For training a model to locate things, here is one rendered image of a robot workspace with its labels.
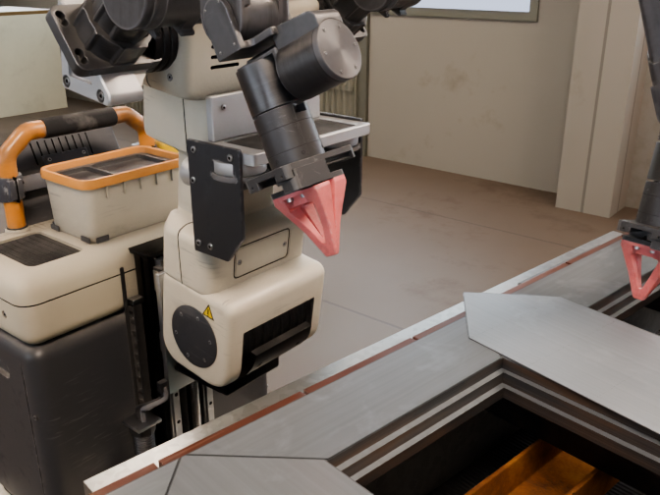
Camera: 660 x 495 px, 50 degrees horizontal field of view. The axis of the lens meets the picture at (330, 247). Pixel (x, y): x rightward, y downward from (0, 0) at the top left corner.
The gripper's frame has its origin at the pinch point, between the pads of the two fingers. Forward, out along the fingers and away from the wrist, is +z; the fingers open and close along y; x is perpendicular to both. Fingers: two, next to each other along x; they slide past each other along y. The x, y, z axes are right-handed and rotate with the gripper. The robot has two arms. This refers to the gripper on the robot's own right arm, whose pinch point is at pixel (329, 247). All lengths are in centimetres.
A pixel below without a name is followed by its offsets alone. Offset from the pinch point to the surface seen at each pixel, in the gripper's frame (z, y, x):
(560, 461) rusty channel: 36.5, 22.5, -3.0
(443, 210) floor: 30, 274, 177
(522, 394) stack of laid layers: 22.4, 11.8, -8.1
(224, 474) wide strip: 14.1, -19.8, 1.9
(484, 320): 16.1, 19.8, -1.1
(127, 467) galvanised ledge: 18.3, -12.7, 33.9
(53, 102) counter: -164, 299, 567
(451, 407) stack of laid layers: 19.7, 3.6, -4.9
